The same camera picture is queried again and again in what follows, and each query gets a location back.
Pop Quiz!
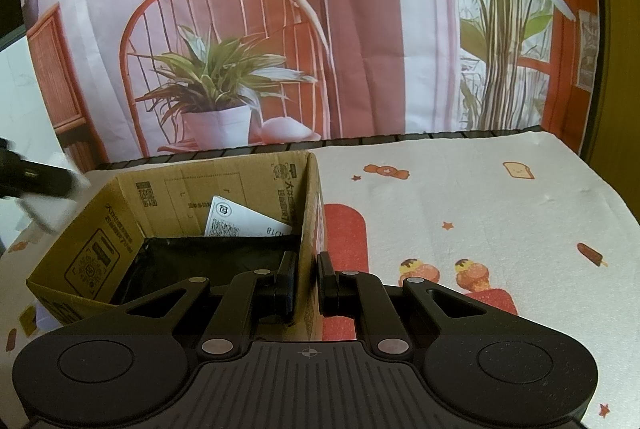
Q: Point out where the cartoon printed tablecloth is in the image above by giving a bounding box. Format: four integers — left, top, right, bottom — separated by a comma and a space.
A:
0, 129, 640, 429

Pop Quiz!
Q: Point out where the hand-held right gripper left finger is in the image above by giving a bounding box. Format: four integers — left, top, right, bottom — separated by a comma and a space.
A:
119, 252, 300, 360

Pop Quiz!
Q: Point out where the brown cardboard box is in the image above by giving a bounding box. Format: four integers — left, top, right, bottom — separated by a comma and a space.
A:
26, 150, 328, 342

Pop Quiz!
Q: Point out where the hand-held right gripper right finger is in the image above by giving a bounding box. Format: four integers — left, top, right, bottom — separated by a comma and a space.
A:
316, 252, 489, 358

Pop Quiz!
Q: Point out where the white foil packet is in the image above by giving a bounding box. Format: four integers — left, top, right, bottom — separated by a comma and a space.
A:
203, 196, 295, 238

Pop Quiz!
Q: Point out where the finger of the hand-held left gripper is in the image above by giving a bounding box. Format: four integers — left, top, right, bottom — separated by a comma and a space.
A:
0, 138, 81, 201

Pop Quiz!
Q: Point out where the printed backdrop cloth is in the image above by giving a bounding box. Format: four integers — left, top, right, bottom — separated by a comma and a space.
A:
17, 0, 601, 160

